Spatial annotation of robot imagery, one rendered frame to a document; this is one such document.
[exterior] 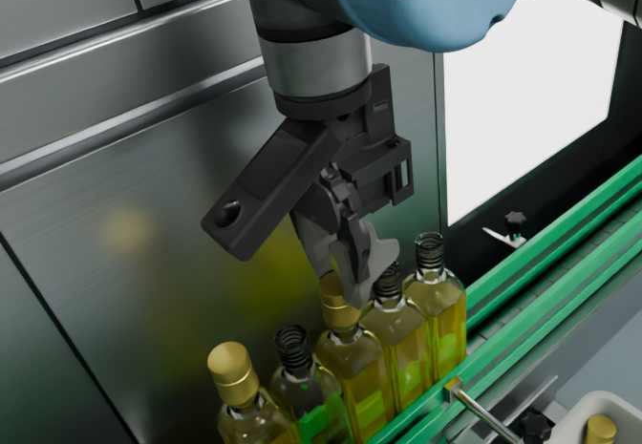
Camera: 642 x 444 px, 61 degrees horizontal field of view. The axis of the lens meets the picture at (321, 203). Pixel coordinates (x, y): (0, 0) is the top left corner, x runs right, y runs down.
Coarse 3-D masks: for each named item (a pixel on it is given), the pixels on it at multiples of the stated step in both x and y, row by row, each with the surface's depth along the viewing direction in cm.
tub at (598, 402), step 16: (592, 400) 71; (608, 400) 71; (624, 400) 70; (576, 416) 70; (608, 416) 72; (624, 416) 70; (640, 416) 68; (560, 432) 68; (576, 432) 71; (624, 432) 71; (640, 432) 69
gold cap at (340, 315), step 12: (324, 276) 51; (336, 276) 51; (324, 288) 50; (336, 288) 49; (324, 300) 50; (336, 300) 49; (324, 312) 51; (336, 312) 50; (348, 312) 50; (360, 312) 52; (336, 324) 51; (348, 324) 51
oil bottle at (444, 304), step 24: (408, 288) 59; (432, 288) 57; (456, 288) 58; (432, 312) 57; (456, 312) 59; (432, 336) 59; (456, 336) 62; (432, 360) 62; (456, 360) 64; (432, 384) 64
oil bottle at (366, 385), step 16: (320, 336) 55; (368, 336) 54; (320, 352) 55; (336, 352) 53; (352, 352) 52; (368, 352) 53; (384, 352) 55; (336, 368) 53; (352, 368) 52; (368, 368) 54; (384, 368) 56; (352, 384) 53; (368, 384) 55; (384, 384) 57; (352, 400) 55; (368, 400) 56; (384, 400) 58; (352, 416) 56; (368, 416) 58; (384, 416) 60; (368, 432) 59
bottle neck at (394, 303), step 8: (392, 264) 54; (384, 272) 55; (392, 272) 55; (400, 272) 54; (376, 280) 53; (384, 280) 52; (392, 280) 53; (400, 280) 54; (376, 288) 54; (384, 288) 53; (392, 288) 53; (400, 288) 54; (376, 296) 55; (384, 296) 54; (392, 296) 54; (400, 296) 55; (376, 304) 56; (384, 304) 55; (392, 304) 55; (400, 304) 55
